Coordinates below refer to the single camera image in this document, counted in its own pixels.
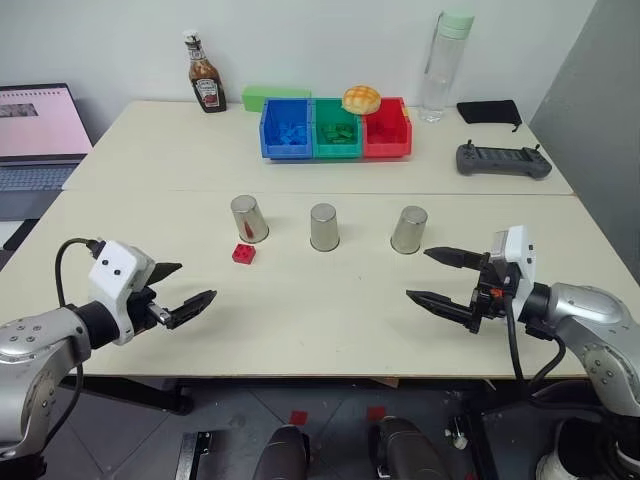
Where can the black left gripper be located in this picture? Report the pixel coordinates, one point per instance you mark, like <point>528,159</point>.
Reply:
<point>145,310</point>

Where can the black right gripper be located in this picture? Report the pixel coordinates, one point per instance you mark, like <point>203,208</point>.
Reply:
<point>490,295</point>

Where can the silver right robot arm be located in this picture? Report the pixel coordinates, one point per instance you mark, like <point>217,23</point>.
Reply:
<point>590,312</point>

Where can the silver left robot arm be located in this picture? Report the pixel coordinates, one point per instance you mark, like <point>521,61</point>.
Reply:
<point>30,340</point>

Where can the steel cup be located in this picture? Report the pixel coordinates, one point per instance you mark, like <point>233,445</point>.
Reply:
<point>248,217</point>
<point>409,230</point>
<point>324,227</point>

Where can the red toy brick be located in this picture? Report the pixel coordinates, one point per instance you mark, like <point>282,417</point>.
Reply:
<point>243,253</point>

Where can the grey handheld controller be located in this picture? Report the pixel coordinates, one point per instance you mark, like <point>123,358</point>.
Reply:
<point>500,160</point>

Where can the red storage bin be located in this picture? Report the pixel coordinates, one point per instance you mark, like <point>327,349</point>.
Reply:
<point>387,149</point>

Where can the black fabric pouch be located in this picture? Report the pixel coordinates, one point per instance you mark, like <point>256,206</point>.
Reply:
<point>487,112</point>

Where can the dark rounded shape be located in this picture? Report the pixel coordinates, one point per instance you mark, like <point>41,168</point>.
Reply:
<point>282,455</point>
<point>405,450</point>

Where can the green storage bin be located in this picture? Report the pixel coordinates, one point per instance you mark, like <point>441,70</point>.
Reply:
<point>337,150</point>

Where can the blue storage bin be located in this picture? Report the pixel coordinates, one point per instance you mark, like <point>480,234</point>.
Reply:
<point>287,150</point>

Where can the green toy bricks pile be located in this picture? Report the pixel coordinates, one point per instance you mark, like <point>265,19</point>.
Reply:
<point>338,132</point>

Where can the blue toy bricks pile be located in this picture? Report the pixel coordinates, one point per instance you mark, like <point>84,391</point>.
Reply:
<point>292,134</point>

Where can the yellow melon bread bun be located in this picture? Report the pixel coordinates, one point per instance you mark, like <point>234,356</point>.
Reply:
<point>361,99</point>

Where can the clear bottle green lid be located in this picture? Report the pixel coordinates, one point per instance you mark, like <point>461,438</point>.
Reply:
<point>440,75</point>

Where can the ketchup bottle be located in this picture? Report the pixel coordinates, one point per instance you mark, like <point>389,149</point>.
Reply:
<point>207,80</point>

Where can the white round base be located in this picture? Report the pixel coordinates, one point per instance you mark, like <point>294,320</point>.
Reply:
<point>555,467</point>

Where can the grey partition panel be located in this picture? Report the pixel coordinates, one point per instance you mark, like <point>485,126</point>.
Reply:
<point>595,125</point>

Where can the green rectangular box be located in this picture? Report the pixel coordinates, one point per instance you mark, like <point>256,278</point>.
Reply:
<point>270,94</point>

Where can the grey laptop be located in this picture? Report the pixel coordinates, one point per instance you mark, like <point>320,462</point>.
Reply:
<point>35,125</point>

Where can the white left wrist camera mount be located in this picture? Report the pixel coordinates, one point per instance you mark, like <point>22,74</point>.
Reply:
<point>116,280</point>

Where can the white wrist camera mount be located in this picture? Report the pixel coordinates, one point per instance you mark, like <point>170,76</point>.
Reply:
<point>116,280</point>
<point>520,250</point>

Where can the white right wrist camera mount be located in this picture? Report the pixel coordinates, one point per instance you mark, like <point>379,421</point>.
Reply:
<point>520,250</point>

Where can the black table frame leg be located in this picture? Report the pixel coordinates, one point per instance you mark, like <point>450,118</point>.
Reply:
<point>135,392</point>

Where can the metal floor bracket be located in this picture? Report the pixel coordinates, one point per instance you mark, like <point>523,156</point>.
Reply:
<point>190,457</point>

